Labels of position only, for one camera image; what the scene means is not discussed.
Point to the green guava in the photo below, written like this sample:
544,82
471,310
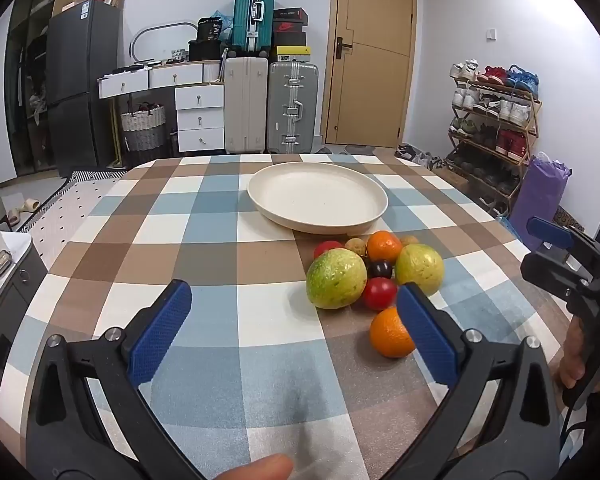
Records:
336,278

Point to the shoes on floor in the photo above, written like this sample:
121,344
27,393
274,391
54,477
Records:
420,157

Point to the beige suitcase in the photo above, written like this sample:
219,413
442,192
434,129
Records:
246,105

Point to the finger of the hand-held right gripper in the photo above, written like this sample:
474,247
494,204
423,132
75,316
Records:
550,270
550,230

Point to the beige slippers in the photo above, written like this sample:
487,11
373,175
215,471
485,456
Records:
22,210

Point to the yellow shoe box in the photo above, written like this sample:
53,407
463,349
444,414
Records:
293,54

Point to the grey side cabinet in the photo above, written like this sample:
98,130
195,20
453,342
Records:
10,310

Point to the blue plastic bag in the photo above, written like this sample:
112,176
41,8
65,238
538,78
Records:
222,22

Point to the person's right hand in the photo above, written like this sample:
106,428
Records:
572,360

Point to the teal suitcase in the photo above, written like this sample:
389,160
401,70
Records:
252,15

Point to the black box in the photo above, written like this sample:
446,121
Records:
205,50

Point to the cream round plate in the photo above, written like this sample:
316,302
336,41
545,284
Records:
317,195

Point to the checked tablecloth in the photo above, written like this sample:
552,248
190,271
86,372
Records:
180,240

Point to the earbuds case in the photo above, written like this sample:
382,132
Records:
0,264

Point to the dark glass wardrobe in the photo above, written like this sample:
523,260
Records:
27,85

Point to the white wall switch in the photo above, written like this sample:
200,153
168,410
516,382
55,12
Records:
491,34

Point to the red tomato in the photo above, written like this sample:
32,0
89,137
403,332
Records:
380,293
326,249

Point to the orange mandarin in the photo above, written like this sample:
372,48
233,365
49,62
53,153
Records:
384,246
387,335

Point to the wooden door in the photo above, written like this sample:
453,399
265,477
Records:
370,60

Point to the oval metal frame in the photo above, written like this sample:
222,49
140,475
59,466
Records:
145,30

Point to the brown doormat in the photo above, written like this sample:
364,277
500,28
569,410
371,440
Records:
570,220

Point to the dark grey refrigerator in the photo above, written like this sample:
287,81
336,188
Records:
82,85

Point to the person's left hand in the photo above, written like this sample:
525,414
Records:
257,469

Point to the dark purple plum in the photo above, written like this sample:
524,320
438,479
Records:
380,268

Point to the wooden shoe rack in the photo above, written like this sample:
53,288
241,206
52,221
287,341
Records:
495,130

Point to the silver suitcase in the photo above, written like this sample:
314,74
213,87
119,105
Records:
292,107

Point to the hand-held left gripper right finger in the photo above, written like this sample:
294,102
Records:
427,340

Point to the purple bag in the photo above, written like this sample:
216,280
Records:
537,205

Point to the yellow guava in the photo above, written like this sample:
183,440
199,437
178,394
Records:
420,267

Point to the stack of black shoe boxes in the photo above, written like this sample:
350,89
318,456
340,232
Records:
290,27

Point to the white drawer desk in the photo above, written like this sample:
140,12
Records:
200,110

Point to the woven laundry basket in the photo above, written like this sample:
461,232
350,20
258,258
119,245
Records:
142,130

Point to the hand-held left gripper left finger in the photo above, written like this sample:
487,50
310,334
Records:
160,332

